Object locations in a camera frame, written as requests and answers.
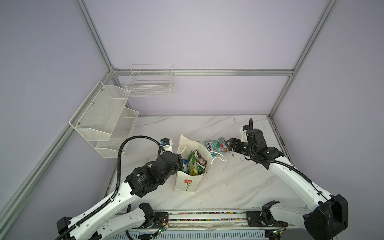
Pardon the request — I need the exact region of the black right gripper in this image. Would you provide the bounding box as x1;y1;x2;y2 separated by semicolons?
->
223;137;255;157

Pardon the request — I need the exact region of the green yellow Fox's candy bag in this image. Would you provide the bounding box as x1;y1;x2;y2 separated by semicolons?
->
188;151;199;176

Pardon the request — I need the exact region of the teal green Fox's candy bag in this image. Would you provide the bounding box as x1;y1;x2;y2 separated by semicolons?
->
205;138;229;154

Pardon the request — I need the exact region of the white flowered paper bag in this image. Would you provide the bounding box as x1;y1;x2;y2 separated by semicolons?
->
175;135;227;194

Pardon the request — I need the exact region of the green Fox's Spring Tea bag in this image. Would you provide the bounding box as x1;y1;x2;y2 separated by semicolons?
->
197;163;205;175

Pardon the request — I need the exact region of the brown chocolate bar wrapper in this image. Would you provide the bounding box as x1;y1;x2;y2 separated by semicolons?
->
195;150;207;170

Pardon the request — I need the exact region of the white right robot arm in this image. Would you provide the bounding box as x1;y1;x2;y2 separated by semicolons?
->
226;125;349;240

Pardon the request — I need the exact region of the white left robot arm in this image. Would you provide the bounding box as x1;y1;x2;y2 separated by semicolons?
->
57;152;183;240

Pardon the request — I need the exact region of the white mesh two-tier shelf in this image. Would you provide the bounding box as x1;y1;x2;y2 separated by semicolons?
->
69;82;139;159

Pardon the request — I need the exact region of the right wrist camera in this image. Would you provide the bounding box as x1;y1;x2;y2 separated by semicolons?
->
241;125;250;143

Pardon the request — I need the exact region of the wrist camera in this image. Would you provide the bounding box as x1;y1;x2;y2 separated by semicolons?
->
161;138;173;152
241;125;250;143

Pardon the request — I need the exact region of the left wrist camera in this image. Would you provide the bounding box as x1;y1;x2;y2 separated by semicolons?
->
161;138;173;152

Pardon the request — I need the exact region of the black corrugated right cable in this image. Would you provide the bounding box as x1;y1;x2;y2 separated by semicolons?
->
248;118;331;202

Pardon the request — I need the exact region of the black corrugated cable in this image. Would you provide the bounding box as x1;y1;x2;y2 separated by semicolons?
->
248;118;331;202
53;135;163;240

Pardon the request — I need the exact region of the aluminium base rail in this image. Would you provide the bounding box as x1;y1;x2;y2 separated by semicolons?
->
110;206;332;233

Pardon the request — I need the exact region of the white wire basket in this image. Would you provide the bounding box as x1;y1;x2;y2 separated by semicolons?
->
126;65;174;97

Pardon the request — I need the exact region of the black corrugated left cable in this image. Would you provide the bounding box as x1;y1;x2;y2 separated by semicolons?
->
53;135;163;240

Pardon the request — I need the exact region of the aluminium frame post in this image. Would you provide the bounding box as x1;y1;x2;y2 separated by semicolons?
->
74;0;114;72

